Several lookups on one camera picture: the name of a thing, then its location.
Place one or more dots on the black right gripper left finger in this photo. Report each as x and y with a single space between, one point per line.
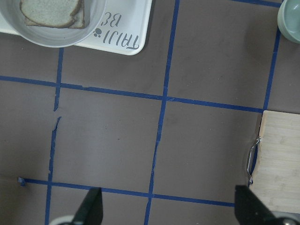
90 211

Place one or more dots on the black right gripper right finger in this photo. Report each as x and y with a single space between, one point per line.
249 210

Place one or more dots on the round cream plate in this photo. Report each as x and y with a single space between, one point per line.
53 23

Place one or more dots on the bread slice from board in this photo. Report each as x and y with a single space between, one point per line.
49 11

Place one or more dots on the bread slice on plate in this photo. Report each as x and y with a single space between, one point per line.
78 20

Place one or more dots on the wooden cutting board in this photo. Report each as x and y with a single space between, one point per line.
276 176

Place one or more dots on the cream bear serving tray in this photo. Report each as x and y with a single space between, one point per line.
122 29

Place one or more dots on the green bowl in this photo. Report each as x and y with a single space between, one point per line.
288 20

